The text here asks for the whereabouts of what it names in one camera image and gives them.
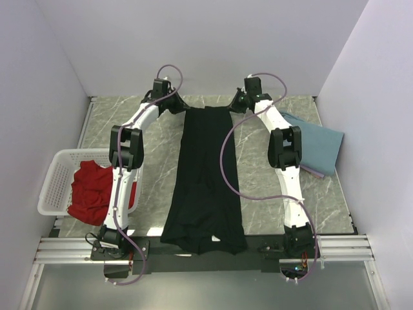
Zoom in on black t shirt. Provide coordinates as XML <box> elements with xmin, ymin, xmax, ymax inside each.
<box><xmin>161</xmin><ymin>107</ymin><xmax>247</xmax><ymax>254</ymax></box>

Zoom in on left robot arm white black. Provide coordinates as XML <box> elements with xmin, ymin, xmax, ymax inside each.
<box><xmin>98</xmin><ymin>78</ymin><xmax>189</xmax><ymax>260</ymax></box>

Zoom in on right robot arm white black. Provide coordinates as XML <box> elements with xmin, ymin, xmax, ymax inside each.
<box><xmin>228</xmin><ymin>73</ymin><xmax>316</xmax><ymax>258</ymax></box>

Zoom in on folded blue t shirt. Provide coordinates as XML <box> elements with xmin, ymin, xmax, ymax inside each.
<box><xmin>281</xmin><ymin>112</ymin><xmax>344</xmax><ymax>176</ymax></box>

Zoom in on folded purple t shirt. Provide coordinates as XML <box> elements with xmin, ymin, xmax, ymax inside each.
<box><xmin>301</xmin><ymin>165</ymin><xmax>325</xmax><ymax>179</ymax></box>

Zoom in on red t shirt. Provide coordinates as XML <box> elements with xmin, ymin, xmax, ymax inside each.
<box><xmin>66</xmin><ymin>160</ymin><xmax>136</xmax><ymax>226</ymax></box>

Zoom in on white plastic laundry basket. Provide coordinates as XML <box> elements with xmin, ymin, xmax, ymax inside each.
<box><xmin>37</xmin><ymin>148</ymin><xmax>145</xmax><ymax>216</ymax></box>

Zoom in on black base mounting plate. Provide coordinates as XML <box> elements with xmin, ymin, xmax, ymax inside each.
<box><xmin>90</xmin><ymin>234</ymin><xmax>322</xmax><ymax>279</ymax></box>

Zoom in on aluminium rail frame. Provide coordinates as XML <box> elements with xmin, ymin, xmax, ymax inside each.
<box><xmin>19</xmin><ymin>234</ymin><xmax>390</xmax><ymax>309</ymax></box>

